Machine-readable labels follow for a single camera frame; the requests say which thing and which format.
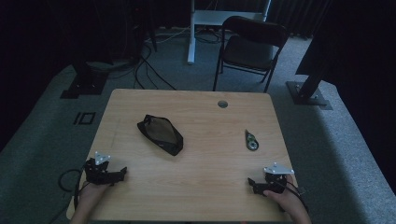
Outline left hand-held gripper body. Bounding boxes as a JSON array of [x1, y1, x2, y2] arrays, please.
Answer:
[[84, 151, 117, 187]]

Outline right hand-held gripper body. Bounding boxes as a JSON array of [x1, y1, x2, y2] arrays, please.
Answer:
[[262, 161, 295, 195]]

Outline person's left hand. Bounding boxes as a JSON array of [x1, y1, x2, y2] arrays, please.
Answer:
[[78, 182, 110, 210]]

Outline person's right hand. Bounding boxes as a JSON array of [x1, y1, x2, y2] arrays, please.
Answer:
[[262, 174, 302, 217]]

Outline black mesh pencil case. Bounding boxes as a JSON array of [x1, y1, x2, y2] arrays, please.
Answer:
[[136, 114, 185, 157]]

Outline black stand with flat base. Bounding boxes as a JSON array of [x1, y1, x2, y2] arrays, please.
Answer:
[[60, 59, 110, 100]]

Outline black stand with bolted base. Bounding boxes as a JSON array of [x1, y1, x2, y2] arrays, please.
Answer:
[[285, 29, 334, 111]]

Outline black folding chair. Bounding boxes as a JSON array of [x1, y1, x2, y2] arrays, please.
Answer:
[[212, 15, 290, 93]]

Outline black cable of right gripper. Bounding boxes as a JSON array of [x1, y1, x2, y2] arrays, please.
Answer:
[[274, 178, 310, 215]]

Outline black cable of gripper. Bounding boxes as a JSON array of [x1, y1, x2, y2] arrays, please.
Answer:
[[58, 168, 87, 210], [274, 178, 310, 215]]

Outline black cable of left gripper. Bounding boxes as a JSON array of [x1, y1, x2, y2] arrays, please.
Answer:
[[58, 168, 87, 210]]

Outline black floor cables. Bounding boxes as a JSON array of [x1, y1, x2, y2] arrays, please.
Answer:
[[133, 29, 223, 91]]

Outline white floor cable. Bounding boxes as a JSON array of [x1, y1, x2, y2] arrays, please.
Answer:
[[144, 26, 191, 45]]

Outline white desk frame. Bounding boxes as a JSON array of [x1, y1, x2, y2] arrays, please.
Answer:
[[187, 0, 273, 65]]

